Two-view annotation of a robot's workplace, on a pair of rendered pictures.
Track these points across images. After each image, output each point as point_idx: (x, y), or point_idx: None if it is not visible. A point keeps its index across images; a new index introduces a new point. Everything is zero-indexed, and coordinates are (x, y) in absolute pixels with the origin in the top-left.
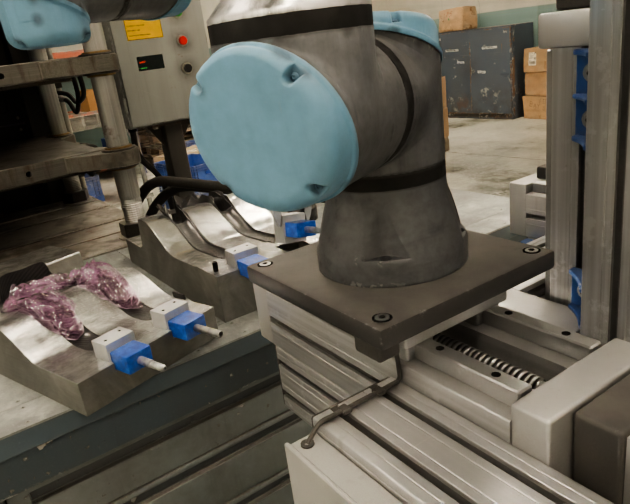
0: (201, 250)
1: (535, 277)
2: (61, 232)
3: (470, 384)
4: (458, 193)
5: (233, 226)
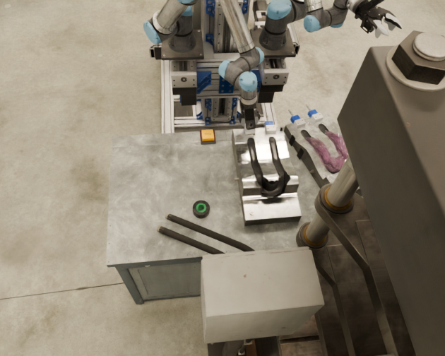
0: (278, 155)
1: (232, 54)
2: None
3: None
4: (116, 181)
5: (258, 165)
